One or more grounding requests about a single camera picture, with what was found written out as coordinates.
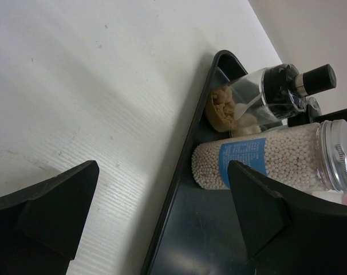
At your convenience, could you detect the clear-lid blue-label bottle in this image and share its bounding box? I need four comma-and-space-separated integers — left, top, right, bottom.
191, 120, 347, 193

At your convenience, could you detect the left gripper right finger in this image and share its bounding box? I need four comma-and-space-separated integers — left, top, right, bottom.
228, 160, 347, 274

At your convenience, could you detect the black rectangular plastic tray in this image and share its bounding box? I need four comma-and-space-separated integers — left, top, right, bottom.
141, 50, 256, 274

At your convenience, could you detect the black-cap pale spice bottle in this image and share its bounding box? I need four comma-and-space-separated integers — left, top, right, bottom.
230, 97, 322, 138

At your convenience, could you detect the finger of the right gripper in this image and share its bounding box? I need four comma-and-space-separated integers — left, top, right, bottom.
287, 107, 347, 127

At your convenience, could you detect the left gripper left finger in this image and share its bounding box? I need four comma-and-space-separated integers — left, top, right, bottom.
0, 160, 99, 274

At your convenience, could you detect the black-cap brown spice bottle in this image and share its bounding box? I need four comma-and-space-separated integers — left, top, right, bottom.
204, 64, 337, 132

